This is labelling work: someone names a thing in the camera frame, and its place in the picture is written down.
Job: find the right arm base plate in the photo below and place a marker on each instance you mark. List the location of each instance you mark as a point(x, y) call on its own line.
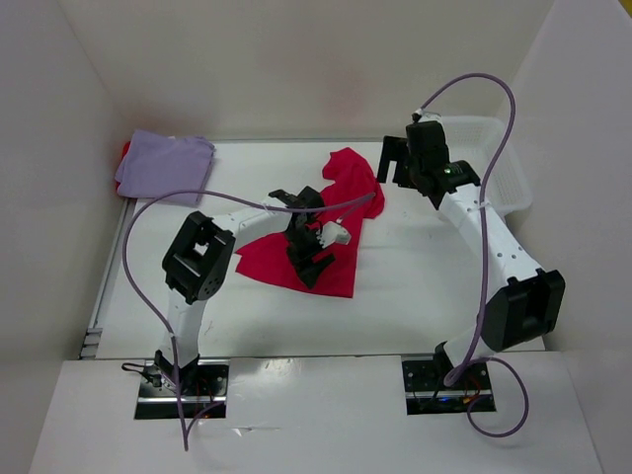
point(425, 393)

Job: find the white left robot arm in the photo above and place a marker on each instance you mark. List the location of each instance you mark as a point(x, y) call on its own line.
point(197, 262)

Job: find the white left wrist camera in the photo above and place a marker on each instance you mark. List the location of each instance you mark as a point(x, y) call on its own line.
point(333, 233)

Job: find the lilac t shirt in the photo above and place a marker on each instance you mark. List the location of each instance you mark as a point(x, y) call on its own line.
point(176, 168)

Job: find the red t shirt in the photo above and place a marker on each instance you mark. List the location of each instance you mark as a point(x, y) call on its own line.
point(117, 176)

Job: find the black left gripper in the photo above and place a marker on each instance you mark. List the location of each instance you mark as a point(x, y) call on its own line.
point(306, 256)

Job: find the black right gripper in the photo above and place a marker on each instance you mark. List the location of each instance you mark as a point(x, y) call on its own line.
point(398, 161)

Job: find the magenta t shirt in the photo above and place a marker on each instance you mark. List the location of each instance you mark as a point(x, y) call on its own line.
point(351, 176)

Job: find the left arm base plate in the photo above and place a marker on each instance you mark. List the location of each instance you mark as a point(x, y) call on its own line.
point(204, 392)

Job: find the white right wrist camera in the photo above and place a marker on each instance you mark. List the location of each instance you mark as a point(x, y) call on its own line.
point(427, 114)

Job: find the white plastic basket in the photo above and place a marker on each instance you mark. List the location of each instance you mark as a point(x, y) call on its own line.
point(475, 140)

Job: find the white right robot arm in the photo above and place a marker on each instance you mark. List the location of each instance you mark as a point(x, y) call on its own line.
point(520, 300)

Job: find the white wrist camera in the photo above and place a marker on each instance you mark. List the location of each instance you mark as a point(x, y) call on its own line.
point(427, 114)
point(333, 233)

